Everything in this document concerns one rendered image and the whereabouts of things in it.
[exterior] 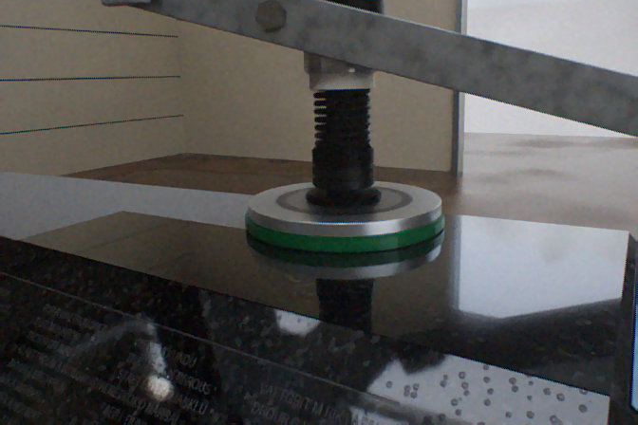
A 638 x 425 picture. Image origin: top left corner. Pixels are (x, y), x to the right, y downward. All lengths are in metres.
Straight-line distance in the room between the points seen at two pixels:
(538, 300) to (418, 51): 0.24
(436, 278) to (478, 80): 0.19
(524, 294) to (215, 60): 6.68
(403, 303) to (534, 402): 0.12
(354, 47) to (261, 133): 6.10
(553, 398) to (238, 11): 0.42
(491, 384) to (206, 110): 6.90
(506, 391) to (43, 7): 6.19
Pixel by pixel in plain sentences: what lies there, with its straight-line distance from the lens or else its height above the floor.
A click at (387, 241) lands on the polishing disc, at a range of 0.52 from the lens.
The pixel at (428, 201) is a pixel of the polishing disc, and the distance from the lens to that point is 0.60.
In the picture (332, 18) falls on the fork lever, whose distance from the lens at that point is 0.54.
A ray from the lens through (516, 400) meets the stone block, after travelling 0.33.
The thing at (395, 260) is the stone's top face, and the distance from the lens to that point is 0.49.
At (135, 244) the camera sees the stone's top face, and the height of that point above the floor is 0.80.
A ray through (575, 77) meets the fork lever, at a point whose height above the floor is 0.96.
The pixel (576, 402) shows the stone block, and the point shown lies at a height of 0.80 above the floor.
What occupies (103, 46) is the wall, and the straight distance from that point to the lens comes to 6.71.
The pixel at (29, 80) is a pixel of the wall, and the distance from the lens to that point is 6.19.
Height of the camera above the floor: 0.97
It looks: 11 degrees down
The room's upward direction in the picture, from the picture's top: 1 degrees counter-clockwise
